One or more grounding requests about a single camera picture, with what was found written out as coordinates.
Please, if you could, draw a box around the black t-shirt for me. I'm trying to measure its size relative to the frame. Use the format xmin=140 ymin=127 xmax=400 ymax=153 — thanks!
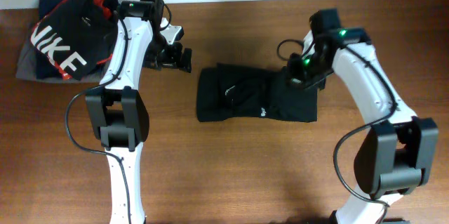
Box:
xmin=196 ymin=63 xmax=318 ymax=123

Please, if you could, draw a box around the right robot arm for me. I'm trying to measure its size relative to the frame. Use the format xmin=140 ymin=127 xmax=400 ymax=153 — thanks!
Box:
xmin=287 ymin=8 xmax=438 ymax=224

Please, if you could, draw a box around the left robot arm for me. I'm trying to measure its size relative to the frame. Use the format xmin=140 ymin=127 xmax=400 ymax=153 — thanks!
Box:
xmin=85 ymin=0 xmax=192 ymax=223

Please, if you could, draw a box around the black Nike folded shirt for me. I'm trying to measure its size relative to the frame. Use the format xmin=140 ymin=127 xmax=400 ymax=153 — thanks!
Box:
xmin=29 ymin=0 xmax=119 ymax=81

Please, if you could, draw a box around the red folded shirt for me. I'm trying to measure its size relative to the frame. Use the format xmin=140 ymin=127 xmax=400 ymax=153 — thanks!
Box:
xmin=30 ymin=0 xmax=115 ymax=80

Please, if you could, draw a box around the navy folded shirt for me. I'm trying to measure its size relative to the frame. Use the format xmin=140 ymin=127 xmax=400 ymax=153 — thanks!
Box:
xmin=36 ymin=0 xmax=119 ymax=79

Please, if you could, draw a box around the grey folded shirt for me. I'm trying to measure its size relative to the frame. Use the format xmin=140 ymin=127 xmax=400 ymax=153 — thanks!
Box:
xmin=15 ymin=21 xmax=112 ymax=84

